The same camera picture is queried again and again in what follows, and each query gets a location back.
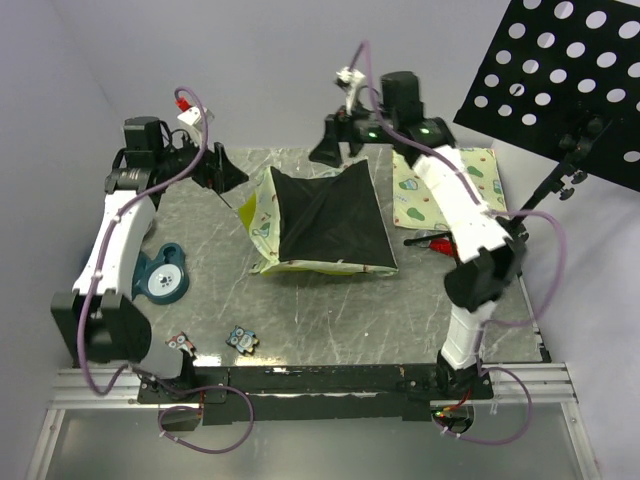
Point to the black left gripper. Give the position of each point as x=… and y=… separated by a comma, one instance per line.
x=217, y=172

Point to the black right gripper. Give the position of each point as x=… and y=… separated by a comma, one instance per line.
x=338, y=128

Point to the black tent pole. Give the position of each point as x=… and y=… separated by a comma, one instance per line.
x=226, y=202

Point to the green patterned pet tent fabric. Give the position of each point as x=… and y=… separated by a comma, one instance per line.
x=331, y=224

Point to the green patterned tent mat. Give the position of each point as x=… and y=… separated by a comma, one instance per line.
x=415, y=205

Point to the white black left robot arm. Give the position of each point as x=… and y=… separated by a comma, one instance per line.
x=97, y=318

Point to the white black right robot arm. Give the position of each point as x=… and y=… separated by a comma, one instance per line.
x=488, y=258

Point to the teal double pet bowl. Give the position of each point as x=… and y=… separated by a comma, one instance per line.
x=163, y=279

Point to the red glitter microphone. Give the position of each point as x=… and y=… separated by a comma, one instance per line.
x=437, y=241

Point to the blue owl puzzle piece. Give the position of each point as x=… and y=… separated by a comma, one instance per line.
x=242, y=340

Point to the red owl puzzle piece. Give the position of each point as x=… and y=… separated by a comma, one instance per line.
x=181, y=341

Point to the black music stand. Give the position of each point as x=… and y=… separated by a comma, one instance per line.
x=560, y=79

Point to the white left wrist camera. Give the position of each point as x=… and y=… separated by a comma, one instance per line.
x=192, y=120

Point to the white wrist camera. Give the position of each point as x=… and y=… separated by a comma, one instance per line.
x=351, y=81
x=192, y=120

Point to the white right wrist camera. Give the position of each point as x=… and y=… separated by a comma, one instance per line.
x=351, y=81

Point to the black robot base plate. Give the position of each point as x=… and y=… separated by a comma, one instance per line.
x=319, y=392

